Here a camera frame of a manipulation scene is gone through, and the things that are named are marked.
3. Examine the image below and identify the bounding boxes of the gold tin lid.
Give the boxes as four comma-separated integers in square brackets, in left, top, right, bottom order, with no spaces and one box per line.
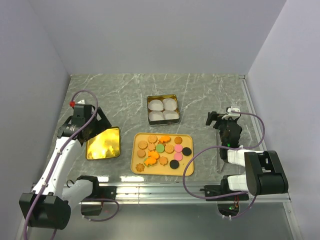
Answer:
[85,126,121,160]

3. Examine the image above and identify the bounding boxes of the white paper cup front left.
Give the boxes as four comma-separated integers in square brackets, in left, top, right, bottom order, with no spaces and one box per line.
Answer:
[148,111,165,122]

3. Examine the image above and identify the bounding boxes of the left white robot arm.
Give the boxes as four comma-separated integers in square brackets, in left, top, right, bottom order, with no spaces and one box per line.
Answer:
[19,103,112,230]

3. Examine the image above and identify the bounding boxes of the dark green cookie tin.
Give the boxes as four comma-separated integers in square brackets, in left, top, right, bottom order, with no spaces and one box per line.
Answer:
[146,94,181,126]

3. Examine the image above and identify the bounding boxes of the black sandwich cookie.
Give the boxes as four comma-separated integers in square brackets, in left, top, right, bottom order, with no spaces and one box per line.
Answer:
[181,147,192,156]
[169,159,180,170]

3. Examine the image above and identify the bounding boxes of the round dotted biscuit top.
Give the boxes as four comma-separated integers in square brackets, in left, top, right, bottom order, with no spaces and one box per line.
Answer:
[147,134,158,144]

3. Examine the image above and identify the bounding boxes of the pink sandwich cookie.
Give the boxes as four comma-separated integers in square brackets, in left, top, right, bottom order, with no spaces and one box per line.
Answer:
[174,144,183,153]
[173,152,183,162]

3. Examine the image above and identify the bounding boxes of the black sandwich cookie lower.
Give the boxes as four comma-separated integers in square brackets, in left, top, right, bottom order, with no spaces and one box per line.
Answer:
[169,159,180,170]

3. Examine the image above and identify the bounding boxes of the white paper cup back right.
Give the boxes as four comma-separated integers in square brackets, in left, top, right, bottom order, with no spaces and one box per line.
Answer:
[162,98,178,111]

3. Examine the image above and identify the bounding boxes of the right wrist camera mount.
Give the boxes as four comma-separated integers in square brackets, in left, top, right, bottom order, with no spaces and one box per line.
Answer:
[222,106,241,120]

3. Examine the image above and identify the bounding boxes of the white paper cup front right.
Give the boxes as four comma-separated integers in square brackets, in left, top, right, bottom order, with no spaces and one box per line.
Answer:
[162,110,180,120]

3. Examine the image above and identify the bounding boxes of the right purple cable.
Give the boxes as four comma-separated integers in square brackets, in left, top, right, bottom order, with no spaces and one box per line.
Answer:
[182,112,265,219]

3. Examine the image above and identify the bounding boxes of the chocolate chip cookie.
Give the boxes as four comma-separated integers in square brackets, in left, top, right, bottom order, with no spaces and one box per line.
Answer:
[174,136,183,145]

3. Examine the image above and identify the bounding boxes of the orange fish cookie middle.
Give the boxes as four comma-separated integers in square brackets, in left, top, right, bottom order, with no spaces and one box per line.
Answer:
[148,151,160,160]

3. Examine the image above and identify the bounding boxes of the round dotted biscuit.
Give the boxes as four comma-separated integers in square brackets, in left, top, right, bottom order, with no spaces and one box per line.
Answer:
[138,140,148,150]
[164,144,175,154]
[147,134,158,144]

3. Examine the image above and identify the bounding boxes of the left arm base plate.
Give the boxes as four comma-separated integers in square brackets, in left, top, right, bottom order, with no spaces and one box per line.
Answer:
[80,186,117,217]

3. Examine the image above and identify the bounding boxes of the orange fish cookie top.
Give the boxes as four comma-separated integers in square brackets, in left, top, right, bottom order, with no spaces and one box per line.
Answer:
[159,135,171,143]

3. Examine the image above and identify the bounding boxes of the metal serving tongs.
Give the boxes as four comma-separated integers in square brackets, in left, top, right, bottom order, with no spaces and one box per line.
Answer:
[215,129,226,173]

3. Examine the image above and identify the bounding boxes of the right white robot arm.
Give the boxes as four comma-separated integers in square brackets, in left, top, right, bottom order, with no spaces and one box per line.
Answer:
[205,108,289,200]

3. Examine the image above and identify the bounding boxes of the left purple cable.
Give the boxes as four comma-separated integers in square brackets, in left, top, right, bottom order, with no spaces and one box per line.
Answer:
[22,89,121,240]

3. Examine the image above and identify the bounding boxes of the white paper cup back left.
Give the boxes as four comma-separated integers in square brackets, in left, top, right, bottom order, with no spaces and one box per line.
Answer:
[148,99,164,111]

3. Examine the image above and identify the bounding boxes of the black sandwich cookie right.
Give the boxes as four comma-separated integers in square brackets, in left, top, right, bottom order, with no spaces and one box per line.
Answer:
[181,147,192,156]

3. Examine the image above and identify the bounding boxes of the green round cookie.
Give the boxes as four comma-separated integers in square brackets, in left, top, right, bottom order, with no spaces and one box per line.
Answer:
[155,143,165,153]

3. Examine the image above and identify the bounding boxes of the orange fish cookie bottom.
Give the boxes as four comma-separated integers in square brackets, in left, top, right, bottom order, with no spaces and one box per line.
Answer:
[144,157,157,167]

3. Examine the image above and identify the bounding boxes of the pink sandwich cookie upper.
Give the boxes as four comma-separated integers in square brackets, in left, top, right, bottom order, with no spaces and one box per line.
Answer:
[174,144,183,153]

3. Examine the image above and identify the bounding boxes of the purple cable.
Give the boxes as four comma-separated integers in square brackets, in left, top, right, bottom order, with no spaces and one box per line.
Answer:
[182,112,265,219]
[22,89,121,240]

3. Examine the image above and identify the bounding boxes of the pink sandwich cookie lower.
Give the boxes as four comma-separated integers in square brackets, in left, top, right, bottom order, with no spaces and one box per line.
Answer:
[173,152,183,162]

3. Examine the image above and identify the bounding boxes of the white paper cup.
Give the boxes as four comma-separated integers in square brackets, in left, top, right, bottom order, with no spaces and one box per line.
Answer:
[148,111,165,122]
[162,98,178,111]
[148,99,164,111]
[162,110,180,120]

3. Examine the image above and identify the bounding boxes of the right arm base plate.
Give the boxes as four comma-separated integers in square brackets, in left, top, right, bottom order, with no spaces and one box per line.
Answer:
[200,185,249,217]

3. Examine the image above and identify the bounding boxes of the swirl cookie bottom left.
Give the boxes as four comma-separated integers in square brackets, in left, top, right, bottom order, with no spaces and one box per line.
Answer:
[135,163,145,173]

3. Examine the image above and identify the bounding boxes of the yellow plastic tray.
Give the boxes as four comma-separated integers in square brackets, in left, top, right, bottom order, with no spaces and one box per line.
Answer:
[130,132,194,176]

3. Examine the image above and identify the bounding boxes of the orange fish cookie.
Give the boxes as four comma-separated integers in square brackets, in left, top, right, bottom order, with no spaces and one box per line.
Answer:
[148,151,160,160]
[159,135,171,143]
[144,157,157,167]

